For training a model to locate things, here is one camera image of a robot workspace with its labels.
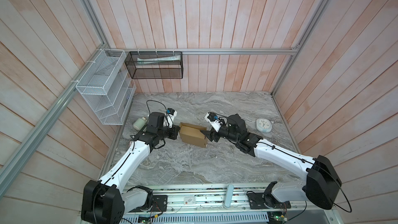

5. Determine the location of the brown cardboard box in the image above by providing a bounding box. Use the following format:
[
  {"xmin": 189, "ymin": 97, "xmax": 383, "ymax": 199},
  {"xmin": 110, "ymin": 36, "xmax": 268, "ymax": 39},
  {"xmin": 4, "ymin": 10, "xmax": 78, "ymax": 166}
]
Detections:
[{"xmin": 179, "ymin": 122, "xmax": 208, "ymax": 148}]

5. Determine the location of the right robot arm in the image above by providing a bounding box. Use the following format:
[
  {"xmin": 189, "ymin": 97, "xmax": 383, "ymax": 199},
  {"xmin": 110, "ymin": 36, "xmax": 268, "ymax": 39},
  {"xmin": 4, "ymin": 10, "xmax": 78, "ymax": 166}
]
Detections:
[{"xmin": 202, "ymin": 112, "xmax": 342, "ymax": 210}]

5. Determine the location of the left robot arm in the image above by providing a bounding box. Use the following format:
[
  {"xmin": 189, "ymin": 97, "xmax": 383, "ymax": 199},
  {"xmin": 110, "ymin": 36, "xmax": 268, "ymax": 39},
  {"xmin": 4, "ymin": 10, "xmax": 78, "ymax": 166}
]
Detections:
[{"xmin": 81, "ymin": 108, "xmax": 180, "ymax": 224}]

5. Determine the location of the white round clock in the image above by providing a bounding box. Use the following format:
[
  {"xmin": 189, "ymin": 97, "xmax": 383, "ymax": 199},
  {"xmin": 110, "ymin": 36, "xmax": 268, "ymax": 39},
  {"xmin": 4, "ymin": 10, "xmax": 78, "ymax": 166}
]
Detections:
[{"xmin": 256, "ymin": 118, "xmax": 273, "ymax": 133}]

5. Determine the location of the white tape roll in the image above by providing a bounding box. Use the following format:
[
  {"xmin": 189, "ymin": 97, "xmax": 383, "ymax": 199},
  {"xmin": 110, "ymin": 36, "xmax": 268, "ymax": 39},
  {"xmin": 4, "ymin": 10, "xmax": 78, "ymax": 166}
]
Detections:
[{"xmin": 133, "ymin": 117, "xmax": 148, "ymax": 131}]

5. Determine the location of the white label tag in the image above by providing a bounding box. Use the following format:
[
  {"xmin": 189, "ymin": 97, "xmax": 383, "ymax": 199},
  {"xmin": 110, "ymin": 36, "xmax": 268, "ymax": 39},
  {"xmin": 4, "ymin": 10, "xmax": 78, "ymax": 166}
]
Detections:
[{"xmin": 183, "ymin": 196, "xmax": 197, "ymax": 205}]

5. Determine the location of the black mesh basket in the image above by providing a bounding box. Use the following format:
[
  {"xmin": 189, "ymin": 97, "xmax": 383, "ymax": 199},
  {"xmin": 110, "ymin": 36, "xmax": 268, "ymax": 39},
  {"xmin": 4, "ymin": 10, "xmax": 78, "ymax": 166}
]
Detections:
[{"xmin": 124, "ymin": 52, "xmax": 184, "ymax": 79}]

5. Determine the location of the paper sheet in basket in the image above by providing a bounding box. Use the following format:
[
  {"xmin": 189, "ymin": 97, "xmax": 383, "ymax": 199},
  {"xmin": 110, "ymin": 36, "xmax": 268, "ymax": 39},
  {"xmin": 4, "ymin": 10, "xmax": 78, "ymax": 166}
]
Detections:
[{"xmin": 136, "ymin": 55, "xmax": 181, "ymax": 65}]

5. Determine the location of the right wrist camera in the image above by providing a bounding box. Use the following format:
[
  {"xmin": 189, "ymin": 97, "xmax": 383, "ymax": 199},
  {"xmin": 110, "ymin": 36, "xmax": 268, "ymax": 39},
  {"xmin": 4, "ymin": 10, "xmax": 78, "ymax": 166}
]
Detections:
[{"xmin": 205, "ymin": 112, "xmax": 223, "ymax": 132}]

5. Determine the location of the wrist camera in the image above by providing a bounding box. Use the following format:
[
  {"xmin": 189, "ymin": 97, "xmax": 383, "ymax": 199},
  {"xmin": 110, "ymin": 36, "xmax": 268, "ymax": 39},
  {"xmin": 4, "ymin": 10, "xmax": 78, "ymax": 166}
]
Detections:
[
  {"xmin": 166, "ymin": 108, "xmax": 177, "ymax": 128},
  {"xmin": 205, "ymin": 112, "xmax": 223, "ymax": 132}
]

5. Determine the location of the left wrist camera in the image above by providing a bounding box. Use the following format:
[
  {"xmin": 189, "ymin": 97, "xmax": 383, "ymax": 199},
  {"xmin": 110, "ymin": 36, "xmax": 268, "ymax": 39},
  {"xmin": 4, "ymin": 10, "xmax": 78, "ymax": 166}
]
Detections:
[{"xmin": 166, "ymin": 108, "xmax": 177, "ymax": 128}]

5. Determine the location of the aluminium front rail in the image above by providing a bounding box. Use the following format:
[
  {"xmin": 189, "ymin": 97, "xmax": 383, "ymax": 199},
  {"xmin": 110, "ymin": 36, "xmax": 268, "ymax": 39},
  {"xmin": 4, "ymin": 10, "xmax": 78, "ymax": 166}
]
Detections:
[{"xmin": 77, "ymin": 183, "xmax": 336, "ymax": 217}]

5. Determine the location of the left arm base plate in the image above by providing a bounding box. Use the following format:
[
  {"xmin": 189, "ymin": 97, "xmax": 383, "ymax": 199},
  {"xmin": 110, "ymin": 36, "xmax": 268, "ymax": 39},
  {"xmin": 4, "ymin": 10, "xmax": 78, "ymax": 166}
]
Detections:
[{"xmin": 122, "ymin": 186, "xmax": 168, "ymax": 213}]

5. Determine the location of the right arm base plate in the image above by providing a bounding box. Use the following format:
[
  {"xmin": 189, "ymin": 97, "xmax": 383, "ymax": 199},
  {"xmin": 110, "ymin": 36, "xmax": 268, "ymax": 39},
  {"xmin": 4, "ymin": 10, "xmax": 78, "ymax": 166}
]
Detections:
[{"xmin": 246, "ymin": 181, "xmax": 291, "ymax": 209}]

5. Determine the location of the white wire mesh shelf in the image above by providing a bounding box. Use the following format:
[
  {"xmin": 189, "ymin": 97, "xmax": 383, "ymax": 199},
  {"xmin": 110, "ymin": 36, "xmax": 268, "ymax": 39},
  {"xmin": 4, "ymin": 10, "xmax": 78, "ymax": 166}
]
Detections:
[{"xmin": 76, "ymin": 49, "xmax": 136, "ymax": 125}]

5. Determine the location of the aluminium wall frame bar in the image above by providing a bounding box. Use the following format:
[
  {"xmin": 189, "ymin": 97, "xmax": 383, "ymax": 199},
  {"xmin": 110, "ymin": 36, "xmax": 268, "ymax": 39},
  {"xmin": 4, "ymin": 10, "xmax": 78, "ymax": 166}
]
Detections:
[{"xmin": 123, "ymin": 48, "xmax": 298, "ymax": 55}]

